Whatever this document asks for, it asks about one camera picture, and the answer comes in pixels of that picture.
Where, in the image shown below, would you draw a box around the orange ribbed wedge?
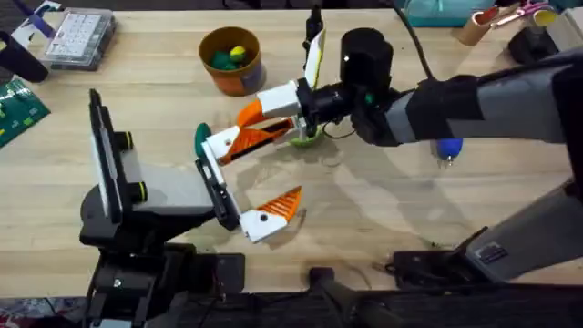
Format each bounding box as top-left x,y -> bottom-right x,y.
221,117 -> 295,164

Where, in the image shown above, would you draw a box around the dark green vegetable toy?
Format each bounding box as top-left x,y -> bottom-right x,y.
194,122 -> 213,159

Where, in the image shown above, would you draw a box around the blue electric screwdriver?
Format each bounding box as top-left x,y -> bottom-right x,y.
429,138 -> 465,169

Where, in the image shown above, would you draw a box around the green disc with holes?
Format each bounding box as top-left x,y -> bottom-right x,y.
288,128 -> 325,149

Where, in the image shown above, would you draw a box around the right wrist flat plate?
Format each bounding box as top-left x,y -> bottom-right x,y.
303,28 -> 327,90

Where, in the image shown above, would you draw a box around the wrist flat plate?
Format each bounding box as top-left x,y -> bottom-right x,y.
87,87 -> 125,225
303,28 -> 327,90

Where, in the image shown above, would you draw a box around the orange tub with toys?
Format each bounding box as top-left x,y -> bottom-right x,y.
198,26 -> 267,98

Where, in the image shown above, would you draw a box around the left wrist flat plate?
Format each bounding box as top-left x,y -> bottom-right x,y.
87,87 -> 125,225

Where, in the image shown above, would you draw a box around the teal box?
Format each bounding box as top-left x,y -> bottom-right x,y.
404,0 -> 496,28

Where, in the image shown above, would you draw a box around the cardboard tube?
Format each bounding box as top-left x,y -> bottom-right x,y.
454,5 -> 500,47

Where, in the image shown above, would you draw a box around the pink scissors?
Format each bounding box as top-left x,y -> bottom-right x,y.
490,1 -> 553,29

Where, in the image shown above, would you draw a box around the black block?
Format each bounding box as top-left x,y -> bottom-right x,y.
506,26 -> 556,66

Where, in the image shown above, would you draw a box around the green board with blocks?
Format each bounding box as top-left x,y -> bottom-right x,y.
0,78 -> 52,149

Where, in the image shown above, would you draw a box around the clear plastic parts box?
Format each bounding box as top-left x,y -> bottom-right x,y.
42,6 -> 118,72

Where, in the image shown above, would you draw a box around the black tool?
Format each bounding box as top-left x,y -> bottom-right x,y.
0,29 -> 50,84

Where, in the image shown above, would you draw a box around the beige box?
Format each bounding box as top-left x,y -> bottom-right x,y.
545,7 -> 583,54

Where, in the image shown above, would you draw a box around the white and purple carton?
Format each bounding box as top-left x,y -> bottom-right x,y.
10,0 -> 63,47

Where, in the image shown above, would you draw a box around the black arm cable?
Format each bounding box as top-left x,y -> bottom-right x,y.
390,0 -> 435,81

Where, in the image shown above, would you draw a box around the black rail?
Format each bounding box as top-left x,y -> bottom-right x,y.
0,266 -> 583,328

